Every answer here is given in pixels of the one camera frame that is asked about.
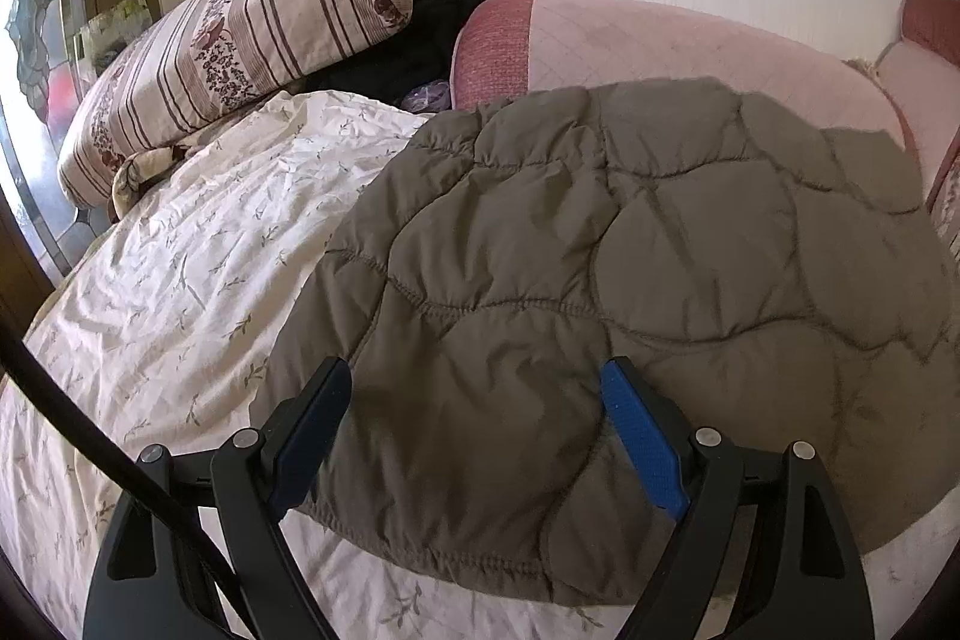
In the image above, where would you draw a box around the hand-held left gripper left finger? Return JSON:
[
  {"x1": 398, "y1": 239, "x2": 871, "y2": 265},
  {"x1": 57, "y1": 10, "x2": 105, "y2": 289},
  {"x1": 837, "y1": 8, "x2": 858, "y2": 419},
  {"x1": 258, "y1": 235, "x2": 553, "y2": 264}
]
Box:
[{"x1": 82, "y1": 355, "x2": 353, "y2": 640}]

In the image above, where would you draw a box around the purple plastic bag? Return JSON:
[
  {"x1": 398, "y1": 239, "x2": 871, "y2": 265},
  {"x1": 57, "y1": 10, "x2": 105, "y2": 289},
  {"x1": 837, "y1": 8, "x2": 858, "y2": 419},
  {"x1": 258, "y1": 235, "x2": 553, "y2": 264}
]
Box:
[{"x1": 397, "y1": 79, "x2": 453, "y2": 115}]

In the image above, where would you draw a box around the wooden door with stained glass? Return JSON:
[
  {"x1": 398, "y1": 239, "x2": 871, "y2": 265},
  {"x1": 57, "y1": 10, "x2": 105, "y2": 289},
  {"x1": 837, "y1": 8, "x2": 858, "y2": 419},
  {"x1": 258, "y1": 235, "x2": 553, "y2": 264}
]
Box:
[{"x1": 0, "y1": 0, "x2": 158, "y2": 326}]

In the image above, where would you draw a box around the floral paper bag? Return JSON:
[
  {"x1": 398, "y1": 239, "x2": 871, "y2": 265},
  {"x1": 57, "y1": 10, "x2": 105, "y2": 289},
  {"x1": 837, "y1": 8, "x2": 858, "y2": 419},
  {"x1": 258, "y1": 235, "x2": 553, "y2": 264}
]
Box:
[{"x1": 77, "y1": 0, "x2": 156, "y2": 86}]

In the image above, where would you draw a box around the small floral cloth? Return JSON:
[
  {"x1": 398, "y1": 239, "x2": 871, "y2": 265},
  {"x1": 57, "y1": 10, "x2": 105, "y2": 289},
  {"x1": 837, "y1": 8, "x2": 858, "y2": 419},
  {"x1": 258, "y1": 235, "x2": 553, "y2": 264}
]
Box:
[{"x1": 111, "y1": 141, "x2": 190, "y2": 215}]

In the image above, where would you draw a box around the white floral bed sheet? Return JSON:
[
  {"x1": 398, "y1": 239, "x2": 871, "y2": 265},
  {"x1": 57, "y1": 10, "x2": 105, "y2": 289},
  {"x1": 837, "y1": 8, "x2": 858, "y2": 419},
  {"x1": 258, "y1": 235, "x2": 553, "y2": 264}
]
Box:
[{"x1": 0, "y1": 89, "x2": 960, "y2": 640}]

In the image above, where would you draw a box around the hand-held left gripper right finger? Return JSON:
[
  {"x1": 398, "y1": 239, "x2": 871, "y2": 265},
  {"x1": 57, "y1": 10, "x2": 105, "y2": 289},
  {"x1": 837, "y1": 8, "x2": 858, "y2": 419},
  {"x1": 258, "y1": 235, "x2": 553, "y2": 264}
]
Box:
[{"x1": 600, "y1": 355, "x2": 877, "y2": 640}]

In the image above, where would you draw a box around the pink quilted long cushion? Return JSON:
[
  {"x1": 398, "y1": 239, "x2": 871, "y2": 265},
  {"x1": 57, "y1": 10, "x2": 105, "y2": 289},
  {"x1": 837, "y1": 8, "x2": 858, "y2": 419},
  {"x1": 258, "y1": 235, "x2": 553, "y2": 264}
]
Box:
[{"x1": 448, "y1": 0, "x2": 920, "y2": 185}]

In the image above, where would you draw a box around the striped floral bolster pillow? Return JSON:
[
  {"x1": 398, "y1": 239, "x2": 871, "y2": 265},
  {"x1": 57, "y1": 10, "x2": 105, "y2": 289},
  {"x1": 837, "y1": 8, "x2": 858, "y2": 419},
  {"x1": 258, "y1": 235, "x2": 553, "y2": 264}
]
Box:
[{"x1": 56, "y1": 0, "x2": 416, "y2": 211}]

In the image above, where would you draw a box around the olive quilted hooded jacket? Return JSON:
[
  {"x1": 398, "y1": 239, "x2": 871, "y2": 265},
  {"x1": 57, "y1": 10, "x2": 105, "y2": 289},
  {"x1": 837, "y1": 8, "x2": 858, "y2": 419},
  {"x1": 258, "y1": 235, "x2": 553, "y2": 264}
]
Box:
[{"x1": 259, "y1": 76, "x2": 960, "y2": 609}]

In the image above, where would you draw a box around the black cable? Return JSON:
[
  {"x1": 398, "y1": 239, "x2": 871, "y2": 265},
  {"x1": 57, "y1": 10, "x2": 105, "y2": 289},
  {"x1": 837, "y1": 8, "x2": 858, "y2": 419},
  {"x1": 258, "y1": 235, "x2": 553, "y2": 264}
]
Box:
[{"x1": 0, "y1": 314, "x2": 245, "y2": 640}]

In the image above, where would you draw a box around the pink two-tone backrest cushion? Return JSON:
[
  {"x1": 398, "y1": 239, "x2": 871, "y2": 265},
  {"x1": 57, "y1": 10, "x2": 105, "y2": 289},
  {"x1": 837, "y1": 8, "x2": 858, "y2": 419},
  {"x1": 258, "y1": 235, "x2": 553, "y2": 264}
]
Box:
[{"x1": 874, "y1": 0, "x2": 960, "y2": 193}]

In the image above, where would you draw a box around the black cloth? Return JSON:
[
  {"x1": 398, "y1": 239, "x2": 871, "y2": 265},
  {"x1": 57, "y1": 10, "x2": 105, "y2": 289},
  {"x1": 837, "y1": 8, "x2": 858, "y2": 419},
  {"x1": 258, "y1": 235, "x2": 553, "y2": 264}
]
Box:
[{"x1": 300, "y1": 0, "x2": 562, "y2": 114}]

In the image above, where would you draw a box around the striped floral flat cushion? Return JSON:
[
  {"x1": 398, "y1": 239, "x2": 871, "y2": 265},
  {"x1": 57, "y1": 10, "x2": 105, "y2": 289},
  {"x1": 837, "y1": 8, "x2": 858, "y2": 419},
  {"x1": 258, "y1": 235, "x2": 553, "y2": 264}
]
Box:
[{"x1": 926, "y1": 149, "x2": 960, "y2": 260}]

